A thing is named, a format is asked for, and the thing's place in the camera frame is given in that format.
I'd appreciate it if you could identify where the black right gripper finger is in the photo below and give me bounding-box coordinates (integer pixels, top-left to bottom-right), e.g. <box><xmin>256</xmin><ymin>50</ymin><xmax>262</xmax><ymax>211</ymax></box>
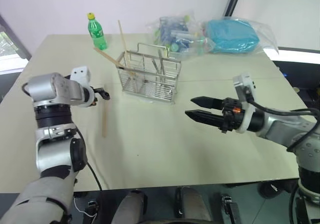
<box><xmin>184</xmin><ymin>109</ymin><xmax>225</xmax><ymax>130</ymax></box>
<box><xmin>190</xmin><ymin>96</ymin><xmax>223</xmax><ymax>110</ymax></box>

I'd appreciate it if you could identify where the clear bag of small items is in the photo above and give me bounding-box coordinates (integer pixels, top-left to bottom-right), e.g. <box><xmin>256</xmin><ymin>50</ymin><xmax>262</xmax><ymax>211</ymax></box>
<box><xmin>145</xmin><ymin>9</ymin><xmax>216</xmax><ymax>61</ymax></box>

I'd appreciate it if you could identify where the wooden chopstick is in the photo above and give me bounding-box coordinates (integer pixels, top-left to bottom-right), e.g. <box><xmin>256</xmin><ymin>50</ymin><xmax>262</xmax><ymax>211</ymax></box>
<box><xmin>101</xmin><ymin>99</ymin><xmax>110</xmax><ymax>138</ymax></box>
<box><xmin>117</xmin><ymin>20</ymin><xmax>132</xmax><ymax>68</ymax></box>
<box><xmin>93</xmin><ymin>47</ymin><xmax>137</xmax><ymax>76</ymax></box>

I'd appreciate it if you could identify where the grey rounded robot leg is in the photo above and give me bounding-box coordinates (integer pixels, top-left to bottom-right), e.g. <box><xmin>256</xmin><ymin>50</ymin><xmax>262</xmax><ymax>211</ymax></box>
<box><xmin>174</xmin><ymin>185</ymin><xmax>214</xmax><ymax>224</ymax></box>
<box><xmin>110</xmin><ymin>188</ymin><xmax>149</xmax><ymax>224</ymax></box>

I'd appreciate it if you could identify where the metal wire basket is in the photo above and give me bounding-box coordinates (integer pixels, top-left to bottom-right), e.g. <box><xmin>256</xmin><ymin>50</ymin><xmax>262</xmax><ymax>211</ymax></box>
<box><xmin>116</xmin><ymin>42</ymin><xmax>182</xmax><ymax>103</ymax></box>

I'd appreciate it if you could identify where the green plastic soda bottle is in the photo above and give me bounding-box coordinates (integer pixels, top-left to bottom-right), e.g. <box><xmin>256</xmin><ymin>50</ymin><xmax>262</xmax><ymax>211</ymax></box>
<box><xmin>86</xmin><ymin>12</ymin><xmax>109</xmax><ymax>51</ymax></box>

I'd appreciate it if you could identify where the metal spoon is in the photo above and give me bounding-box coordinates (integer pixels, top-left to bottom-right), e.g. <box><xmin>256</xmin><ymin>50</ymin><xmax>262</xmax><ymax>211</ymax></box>
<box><xmin>157</xmin><ymin>48</ymin><xmax>167</xmax><ymax>84</ymax></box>

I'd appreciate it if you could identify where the clear bag with blue cloth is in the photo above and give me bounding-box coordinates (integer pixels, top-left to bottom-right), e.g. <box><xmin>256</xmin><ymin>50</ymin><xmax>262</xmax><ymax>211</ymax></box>
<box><xmin>202</xmin><ymin>16</ymin><xmax>280</xmax><ymax>57</ymax></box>

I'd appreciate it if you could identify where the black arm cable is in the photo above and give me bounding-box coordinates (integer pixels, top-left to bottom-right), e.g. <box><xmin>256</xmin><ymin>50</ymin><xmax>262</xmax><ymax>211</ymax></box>
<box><xmin>74</xmin><ymin>128</ymin><xmax>104</xmax><ymax>192</ymax></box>
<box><xmin>245</xmin><ymin>90</ymin><xmax>320</xmax><ymax>153</ymax></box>

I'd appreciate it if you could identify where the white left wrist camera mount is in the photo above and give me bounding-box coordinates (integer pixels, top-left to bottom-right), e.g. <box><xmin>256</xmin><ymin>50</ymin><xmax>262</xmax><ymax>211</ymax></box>
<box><xmin>69</xmin><ymin>66</ymin><xmax>91</xmax><ymax>85</ymax></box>

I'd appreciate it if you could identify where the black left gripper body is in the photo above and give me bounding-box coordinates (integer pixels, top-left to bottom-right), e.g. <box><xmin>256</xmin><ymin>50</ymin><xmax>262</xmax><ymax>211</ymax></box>
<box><xmin>90</xmin><ymin>86</ymin><xmax>99</xmax><ymax>107</ymax></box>

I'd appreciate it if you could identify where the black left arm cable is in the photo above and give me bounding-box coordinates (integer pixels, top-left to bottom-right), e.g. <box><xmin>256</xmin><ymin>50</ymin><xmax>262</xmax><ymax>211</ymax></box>
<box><xmin>74</xmin><ymin>128</ymin><xmax>104</xmax><ymax>192</ymax></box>

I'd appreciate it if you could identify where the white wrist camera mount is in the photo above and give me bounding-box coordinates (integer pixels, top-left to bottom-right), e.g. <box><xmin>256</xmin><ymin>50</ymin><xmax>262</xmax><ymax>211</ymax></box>
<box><xmin>232</xmin><ymin>72</ymin><xmax>258</xmax><ymax>134</ymax></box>
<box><xmin>69</xmin><ymin>66</ymin><xmax>91</xmax><ymax>85</ymax></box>

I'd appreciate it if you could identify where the thin white wire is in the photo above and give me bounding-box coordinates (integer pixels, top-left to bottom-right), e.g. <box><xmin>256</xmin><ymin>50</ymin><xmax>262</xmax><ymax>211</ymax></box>
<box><xmin>73</xmin><ymin>198</ymin><xmax>99</xmax><ymax>219</ymax></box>

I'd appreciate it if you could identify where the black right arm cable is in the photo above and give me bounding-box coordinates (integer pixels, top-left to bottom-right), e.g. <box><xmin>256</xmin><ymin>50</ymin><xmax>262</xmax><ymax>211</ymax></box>
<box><xmin>245</xmin><ymin>90</ymin><xmax>320</xmax><ymax>153</ymax></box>

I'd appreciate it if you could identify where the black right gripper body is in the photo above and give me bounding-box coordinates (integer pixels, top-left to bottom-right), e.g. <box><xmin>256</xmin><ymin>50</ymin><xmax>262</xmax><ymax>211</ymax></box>
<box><xmin>218</xmin><ymin>97</ymin><xmax>247</xmax><ymax>134</ymax></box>

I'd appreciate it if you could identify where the metal utensil handle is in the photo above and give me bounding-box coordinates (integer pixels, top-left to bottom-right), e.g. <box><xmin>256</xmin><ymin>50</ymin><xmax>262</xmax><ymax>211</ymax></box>
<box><xmin>151</xmin><ymin>58</ymin><xmax>159</xmax><ymax>81</ymax></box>

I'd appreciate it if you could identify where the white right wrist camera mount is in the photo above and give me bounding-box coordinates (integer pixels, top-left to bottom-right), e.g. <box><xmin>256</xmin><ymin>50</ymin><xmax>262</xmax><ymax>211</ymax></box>
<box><xmin>232</xmin><ymin>72</ymin><xmax>258</xmax><ymax>134</ymax></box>

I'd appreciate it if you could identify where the black caster wheel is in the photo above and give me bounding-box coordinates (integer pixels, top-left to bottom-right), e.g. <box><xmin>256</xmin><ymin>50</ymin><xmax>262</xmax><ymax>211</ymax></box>
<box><xmin>257</xmin><ymin>180</ymin><xmax>281</xmax><ymax>200</ymax></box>

